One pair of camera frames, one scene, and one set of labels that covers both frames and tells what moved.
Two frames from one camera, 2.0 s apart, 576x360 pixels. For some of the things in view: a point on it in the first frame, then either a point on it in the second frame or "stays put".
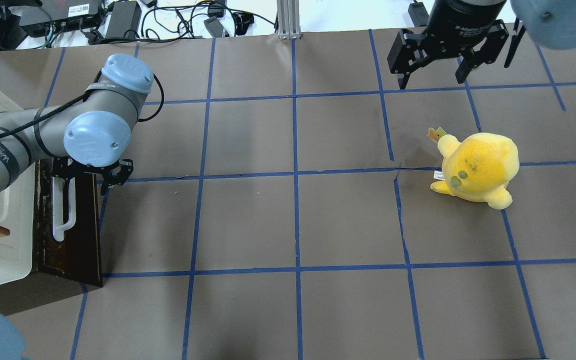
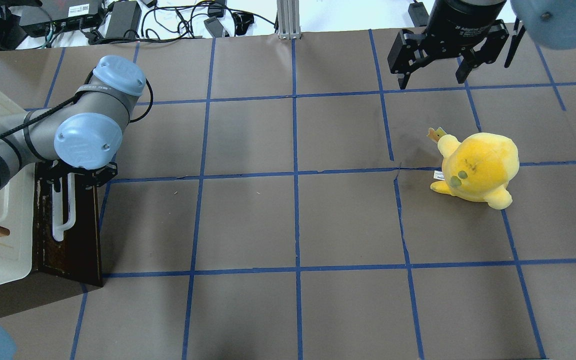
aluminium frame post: (288, 19) stays put
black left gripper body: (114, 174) to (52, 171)
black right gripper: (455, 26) stays put
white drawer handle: (59, 227) stays put
